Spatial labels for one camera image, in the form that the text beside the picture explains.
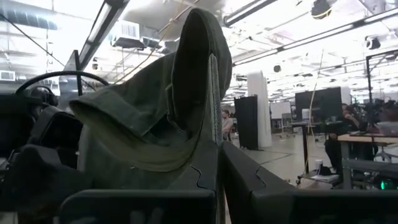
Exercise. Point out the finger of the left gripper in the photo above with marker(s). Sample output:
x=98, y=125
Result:
x=40, y=180
x=43, y=124

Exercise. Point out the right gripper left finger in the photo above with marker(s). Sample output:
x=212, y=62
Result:
x=202, y=180

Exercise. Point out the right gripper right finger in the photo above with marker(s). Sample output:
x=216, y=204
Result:
x=239, y=183

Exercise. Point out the dark green baseball cap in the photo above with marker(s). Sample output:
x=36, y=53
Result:
x=140, y=102

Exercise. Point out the black cabinet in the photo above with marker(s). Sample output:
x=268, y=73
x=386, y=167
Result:
x=245, y=124

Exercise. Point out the person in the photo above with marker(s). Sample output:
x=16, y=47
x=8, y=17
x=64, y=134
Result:
x=227, y=123
x=345, y=124

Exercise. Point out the white column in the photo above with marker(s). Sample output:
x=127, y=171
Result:
x=259, y=109

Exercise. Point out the white cup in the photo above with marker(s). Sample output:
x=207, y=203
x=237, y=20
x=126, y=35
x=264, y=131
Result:
x=319, y=165

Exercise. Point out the whiteboard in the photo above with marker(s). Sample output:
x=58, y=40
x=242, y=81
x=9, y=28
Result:
x=280, y=110

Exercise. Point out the black screen panel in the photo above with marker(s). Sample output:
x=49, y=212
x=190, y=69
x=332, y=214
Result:
x=317, y=102

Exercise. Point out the ceiling unit with barcode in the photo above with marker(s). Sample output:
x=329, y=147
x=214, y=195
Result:
x=127, y=31

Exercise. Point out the wooden table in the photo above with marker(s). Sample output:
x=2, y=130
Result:
x=367, y=139

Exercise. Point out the black ceiling speaker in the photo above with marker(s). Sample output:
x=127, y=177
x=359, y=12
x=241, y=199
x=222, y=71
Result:
x=373, y=43

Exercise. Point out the white wall vent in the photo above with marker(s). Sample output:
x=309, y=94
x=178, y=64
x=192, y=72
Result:
x=7, y=76

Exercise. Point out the black rig frame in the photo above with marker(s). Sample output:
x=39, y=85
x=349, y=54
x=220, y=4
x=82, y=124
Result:
x=367, y=77

